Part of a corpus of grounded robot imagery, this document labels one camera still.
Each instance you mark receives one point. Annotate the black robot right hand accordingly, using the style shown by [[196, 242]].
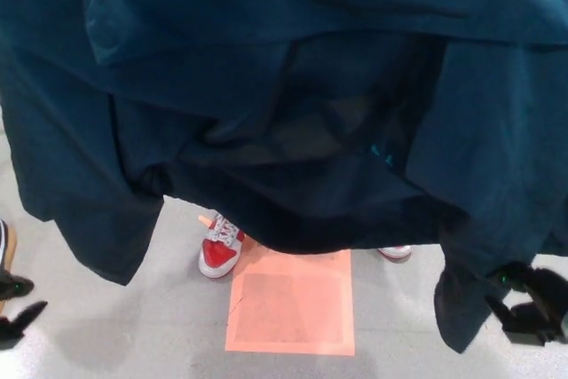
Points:
[[537, 303]]

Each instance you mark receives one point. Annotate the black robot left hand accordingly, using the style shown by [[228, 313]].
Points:
[[18, 319]]

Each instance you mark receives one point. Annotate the dark teal coat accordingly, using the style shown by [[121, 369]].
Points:
[[248, 86]]

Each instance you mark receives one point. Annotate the black white gum-sole shoe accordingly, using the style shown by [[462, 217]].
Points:
[[5, 259]]

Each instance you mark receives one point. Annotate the red white sneaker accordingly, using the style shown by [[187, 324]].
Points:
[[395, 251], [219, 251]]

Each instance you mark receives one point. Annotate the small orange tape strip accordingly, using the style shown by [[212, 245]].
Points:
[[207, 221]]

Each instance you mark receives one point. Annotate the orange square floor marking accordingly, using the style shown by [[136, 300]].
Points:
[[290, 308]]

